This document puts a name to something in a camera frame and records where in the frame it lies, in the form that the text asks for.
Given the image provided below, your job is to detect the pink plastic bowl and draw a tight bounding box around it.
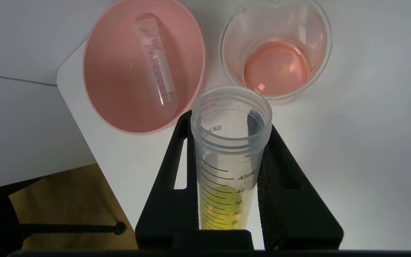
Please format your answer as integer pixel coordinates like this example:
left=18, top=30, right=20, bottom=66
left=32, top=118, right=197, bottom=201
left=83, top=0, right=206, bottom=135

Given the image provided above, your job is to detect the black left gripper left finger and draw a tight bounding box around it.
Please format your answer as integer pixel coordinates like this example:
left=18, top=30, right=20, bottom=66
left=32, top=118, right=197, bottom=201
left=135, top=110, right=254, bottom=250

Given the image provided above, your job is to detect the test tube with yellow pigment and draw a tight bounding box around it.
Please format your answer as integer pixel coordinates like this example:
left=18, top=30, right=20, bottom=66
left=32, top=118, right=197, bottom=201
left=191, top=86, right=273, bottom=231

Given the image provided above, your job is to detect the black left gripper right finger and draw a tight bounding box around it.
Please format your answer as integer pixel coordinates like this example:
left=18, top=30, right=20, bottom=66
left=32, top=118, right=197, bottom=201
left=257, top=125, right=344, bottom=250

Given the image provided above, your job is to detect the clear glass beaker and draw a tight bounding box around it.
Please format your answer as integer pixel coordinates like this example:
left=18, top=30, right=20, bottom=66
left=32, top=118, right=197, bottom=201
left=219, top=0, right=333, bottom=101

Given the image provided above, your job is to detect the test tube with red pigment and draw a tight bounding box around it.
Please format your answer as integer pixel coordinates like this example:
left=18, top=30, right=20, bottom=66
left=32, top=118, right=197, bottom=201
left=134, top=13, right=178, bottom=106

